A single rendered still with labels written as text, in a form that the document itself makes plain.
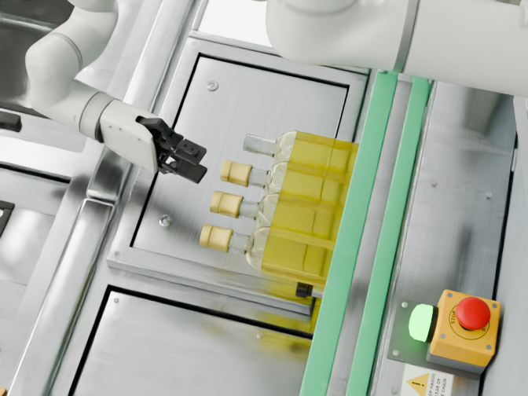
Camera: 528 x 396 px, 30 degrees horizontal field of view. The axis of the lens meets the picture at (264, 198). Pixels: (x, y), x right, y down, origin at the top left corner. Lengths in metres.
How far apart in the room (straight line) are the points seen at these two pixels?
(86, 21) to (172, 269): 0.41
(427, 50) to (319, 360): 0.42
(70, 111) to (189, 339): 0.40
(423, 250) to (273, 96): 0.56
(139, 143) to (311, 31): 0.52
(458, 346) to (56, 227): 0.76
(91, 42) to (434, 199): 0.59
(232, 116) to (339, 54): 0.68
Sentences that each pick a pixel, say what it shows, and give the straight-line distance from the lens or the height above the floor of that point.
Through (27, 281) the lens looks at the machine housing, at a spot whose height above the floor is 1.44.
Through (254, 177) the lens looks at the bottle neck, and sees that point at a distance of 1.49.
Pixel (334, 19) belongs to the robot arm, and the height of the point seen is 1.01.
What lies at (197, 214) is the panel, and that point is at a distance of 1.62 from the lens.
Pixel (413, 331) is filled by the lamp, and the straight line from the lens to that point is 1.20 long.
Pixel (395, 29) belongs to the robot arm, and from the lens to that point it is 1.05.
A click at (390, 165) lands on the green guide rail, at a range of 1.38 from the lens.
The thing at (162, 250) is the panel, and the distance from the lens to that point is 1.60.
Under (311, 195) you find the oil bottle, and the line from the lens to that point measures 1.47.
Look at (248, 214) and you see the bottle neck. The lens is 1.47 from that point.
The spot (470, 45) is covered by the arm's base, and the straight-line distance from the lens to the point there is 1.06.
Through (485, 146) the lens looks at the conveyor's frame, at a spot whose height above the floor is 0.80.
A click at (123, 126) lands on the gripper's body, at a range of 1.51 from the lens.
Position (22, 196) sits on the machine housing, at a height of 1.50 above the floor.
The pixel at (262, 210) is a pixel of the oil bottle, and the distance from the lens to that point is 1.45.
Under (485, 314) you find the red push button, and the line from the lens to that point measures 1.17.
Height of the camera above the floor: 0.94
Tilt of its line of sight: 6 degrees up
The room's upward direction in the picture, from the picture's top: 77 degrees counter-clockwise
